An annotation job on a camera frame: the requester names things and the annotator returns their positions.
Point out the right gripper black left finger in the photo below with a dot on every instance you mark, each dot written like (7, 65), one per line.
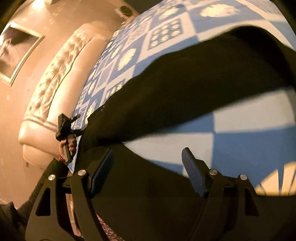
(49, 219)

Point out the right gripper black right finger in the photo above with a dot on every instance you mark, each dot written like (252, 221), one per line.
(232, 210)

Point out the black pants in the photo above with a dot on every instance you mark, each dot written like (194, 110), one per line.
(143, 201)

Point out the person's left hand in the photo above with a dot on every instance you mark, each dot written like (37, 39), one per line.
(72, 146)

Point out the cream tufted headboard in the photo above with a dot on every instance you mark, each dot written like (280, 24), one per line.
(58, 92)

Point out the blue white patterned bedspread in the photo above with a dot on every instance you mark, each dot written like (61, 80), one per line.
(254, 136)

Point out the small round bedside item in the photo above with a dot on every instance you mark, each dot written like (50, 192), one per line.
(124, 12)

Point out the framed wall picture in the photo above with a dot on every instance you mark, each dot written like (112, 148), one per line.
(17, 43)

